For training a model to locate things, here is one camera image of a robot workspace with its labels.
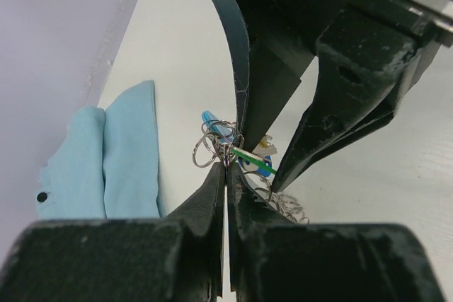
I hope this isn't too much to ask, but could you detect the yellow tag key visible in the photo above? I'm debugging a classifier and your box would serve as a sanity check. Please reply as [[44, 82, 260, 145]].
[[254, 134, 277, 157]]

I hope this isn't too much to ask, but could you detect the metal key organizer blue handle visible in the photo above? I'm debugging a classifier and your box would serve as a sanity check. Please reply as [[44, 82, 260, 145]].
[[192, 110, 309, 224]]

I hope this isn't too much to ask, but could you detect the light blue cloth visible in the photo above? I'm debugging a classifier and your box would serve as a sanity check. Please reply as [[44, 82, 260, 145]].
[[36, 81, 165, 220]]

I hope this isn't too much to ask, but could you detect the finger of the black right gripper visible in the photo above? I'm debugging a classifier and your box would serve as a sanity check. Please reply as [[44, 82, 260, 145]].
[[211, 0, 314, 151]]

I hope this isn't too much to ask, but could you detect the blue tag key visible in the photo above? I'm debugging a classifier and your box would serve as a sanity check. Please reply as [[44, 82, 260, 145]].
[[238, 158, 273, 178]]

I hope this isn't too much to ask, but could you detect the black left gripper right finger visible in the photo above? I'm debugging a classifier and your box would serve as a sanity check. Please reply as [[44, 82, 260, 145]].
[[227, 165, 444, 301]]

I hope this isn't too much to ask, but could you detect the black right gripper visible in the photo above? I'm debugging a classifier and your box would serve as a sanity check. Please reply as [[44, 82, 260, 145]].
[[238, 0, 452, 192]]

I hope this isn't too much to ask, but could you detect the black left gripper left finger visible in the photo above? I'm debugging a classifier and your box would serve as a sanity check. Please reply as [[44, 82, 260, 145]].
[[1, 163, 225, 301]]

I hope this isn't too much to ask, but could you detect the green tag key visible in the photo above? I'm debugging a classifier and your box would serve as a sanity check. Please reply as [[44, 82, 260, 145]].
[[230, 146, 277, 174]]

